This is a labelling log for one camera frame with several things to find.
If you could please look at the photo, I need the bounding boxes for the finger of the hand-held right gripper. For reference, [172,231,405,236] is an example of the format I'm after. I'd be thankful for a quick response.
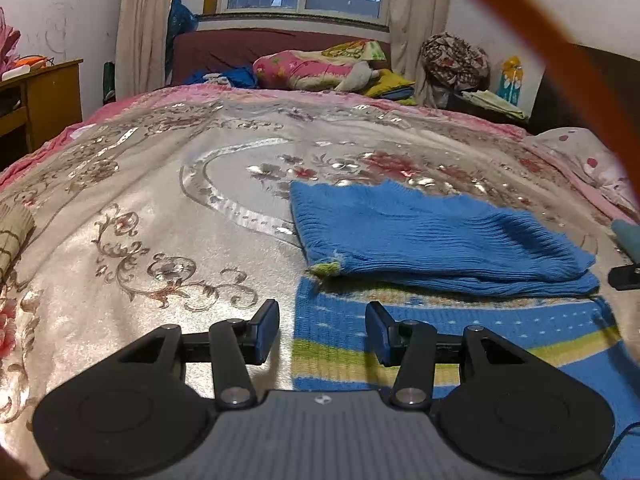
[607,260,640,291]
[611,219,640,261]

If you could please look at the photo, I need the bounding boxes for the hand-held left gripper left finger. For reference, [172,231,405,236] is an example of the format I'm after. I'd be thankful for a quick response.
[117,299,281,409]

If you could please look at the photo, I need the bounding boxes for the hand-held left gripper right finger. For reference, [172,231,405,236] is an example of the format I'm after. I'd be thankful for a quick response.
[365,301,531,410]

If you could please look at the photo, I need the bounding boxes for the blue striped knit sweater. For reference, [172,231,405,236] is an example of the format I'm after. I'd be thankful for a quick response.
[290,180,640,480]

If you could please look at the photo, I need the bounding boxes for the pink dotted pillow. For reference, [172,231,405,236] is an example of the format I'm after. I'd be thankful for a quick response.
[537,127,640,212]

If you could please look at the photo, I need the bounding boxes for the dark wooden furniture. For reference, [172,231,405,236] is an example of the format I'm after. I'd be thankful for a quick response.
[530,42,640,137]

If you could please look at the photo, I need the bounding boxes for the pale green folded cloth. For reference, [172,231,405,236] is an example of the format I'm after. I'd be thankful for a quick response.
[460,89,529,120]

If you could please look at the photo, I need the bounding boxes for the yellow blue bottle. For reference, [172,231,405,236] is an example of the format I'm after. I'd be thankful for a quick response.
[497,55,544,109]

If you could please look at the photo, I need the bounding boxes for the yellow folded cloth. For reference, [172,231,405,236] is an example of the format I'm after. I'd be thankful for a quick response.
[364,69,416,104]

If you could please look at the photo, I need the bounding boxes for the patterned cloth bundle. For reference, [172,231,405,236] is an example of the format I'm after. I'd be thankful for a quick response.
[420,32,491,92]

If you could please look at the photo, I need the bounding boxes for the blue cloth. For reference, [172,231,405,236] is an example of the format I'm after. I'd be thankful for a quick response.
[184,66,259,90]

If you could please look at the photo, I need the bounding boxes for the pink floral quilt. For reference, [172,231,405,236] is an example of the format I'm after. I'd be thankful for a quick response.
[252,50,386,92]

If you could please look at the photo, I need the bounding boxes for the rolled checked cloth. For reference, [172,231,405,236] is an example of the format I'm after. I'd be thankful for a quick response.
[0,205,36,282]

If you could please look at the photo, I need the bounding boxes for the yellow floral pillow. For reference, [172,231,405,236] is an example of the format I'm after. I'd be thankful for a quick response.
[320,40,387,64]

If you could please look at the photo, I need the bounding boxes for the maroon sofa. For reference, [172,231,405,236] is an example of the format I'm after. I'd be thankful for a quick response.
[171,28,393,87]

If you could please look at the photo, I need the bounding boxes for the beige curtain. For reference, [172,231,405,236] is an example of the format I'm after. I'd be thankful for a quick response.
[387,0,454,108]
[115,0,180,99]

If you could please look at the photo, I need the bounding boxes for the wooden desk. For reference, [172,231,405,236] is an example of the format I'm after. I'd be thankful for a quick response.
[0,58,84,171]

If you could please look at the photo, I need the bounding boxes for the blue bag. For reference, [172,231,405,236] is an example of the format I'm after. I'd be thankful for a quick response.
[166,0,200,52]

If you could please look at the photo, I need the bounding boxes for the orange and white item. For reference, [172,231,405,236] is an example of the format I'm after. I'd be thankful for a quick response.
[0,55,54,81]

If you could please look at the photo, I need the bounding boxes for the pink cloth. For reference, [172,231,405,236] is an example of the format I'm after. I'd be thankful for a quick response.
[0,7,22,68]

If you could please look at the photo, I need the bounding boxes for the orange cable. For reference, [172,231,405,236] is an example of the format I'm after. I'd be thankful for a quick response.
[434,0,640,183]

